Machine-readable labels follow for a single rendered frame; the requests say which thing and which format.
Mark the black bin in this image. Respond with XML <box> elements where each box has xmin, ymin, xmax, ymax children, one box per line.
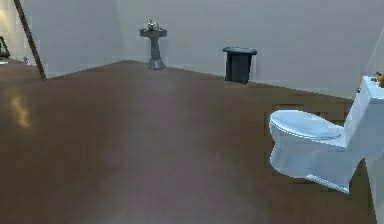
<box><xmin>222</xmin><ymin>46</ymin><xmax>258</xmax><ymax>85</ymax></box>

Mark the white toilet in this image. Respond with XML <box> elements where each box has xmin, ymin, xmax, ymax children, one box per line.
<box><xmin>268</xmin><ymin>75</ymin><xmax>384</xmax><ymax>195</ymax></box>

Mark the grey pedestal sink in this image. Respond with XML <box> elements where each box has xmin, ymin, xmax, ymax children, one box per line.
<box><xmin>139</xmin><ymin>27</ymin><xmax>168</xmax><ymax>71</ymax></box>

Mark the silver faucet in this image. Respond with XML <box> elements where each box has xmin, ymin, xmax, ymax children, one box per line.
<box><xmin>146</xmin><ymin>18</ymin><xmax>161</xmax><ymax>32</ymax></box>

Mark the small colourful object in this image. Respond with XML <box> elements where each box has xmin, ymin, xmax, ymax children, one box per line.
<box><xmin>374</xmin><ymin>70</ymin><xmax>384</xmax><ymax>89</ymax></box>

